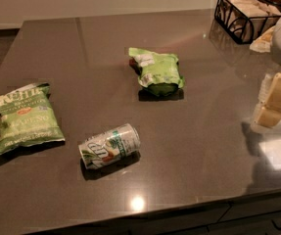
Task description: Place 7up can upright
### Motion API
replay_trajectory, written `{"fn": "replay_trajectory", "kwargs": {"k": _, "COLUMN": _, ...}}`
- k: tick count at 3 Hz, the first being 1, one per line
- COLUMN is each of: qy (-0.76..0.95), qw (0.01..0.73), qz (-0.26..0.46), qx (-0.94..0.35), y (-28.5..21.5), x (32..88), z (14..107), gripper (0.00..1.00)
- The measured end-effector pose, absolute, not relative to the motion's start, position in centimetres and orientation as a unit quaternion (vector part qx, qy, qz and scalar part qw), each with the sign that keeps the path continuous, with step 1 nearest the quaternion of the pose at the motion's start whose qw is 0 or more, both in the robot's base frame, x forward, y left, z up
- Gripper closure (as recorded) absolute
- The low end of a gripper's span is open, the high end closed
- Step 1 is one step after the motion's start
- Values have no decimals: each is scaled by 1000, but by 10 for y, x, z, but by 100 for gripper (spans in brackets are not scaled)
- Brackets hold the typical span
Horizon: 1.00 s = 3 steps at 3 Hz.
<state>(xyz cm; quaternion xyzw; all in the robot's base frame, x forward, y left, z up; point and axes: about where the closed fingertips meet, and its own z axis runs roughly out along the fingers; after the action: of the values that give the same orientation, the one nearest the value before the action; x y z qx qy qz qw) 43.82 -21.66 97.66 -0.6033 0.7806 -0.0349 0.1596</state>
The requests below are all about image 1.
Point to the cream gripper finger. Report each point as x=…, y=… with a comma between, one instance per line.
x=266, y=117
x=270, y=91

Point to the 7up soda can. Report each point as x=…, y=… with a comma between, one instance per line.
x=109, y=147

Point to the white napkins stack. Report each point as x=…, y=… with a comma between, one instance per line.
x=254, y=12

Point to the dark cabinet drawer front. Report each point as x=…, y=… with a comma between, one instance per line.
x=247, y=215

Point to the green snack bag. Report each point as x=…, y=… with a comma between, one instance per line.
x=157, y=73

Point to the green Kettle chips bag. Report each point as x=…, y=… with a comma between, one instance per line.
x=27, y=118

